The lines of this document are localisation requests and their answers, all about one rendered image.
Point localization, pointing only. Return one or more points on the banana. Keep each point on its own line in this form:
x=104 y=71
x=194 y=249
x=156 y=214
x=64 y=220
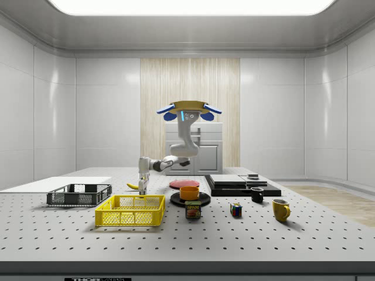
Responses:
x=132 y=186

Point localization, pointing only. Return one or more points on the black plate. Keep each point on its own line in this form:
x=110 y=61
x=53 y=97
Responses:
x=205 y=199

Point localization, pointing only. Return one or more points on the black mug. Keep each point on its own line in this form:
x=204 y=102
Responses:
x=257 y=195

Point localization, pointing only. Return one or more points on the yellow bowl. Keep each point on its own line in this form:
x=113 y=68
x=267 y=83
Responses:
x=189 y=193

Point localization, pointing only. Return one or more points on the white cabinet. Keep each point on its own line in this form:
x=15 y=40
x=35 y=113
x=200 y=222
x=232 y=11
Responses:
x=211 y=158

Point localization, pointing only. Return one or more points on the puzzle cube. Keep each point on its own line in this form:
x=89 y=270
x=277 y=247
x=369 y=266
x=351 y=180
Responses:
x=236 y=210

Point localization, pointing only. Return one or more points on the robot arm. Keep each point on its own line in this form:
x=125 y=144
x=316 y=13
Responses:
x=184 y=131

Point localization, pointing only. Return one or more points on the white board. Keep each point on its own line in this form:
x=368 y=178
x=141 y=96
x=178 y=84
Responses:
x=44 y=183

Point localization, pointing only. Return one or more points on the flat-sided can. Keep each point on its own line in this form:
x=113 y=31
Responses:
x=193 y=210

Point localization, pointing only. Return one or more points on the red plate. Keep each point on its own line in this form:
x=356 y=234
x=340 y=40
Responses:
x=183 y=183

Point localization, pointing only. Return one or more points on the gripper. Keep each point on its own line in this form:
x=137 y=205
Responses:
x=143 y=183

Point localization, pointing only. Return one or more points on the yellow basket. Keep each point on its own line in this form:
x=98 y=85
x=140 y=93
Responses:
x=129 y=218

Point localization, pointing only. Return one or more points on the yellow mug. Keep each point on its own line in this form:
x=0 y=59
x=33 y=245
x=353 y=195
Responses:
x=279 y=210

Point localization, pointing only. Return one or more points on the dark grey basket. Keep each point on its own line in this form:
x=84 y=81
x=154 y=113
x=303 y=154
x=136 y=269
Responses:
x=76 y=199

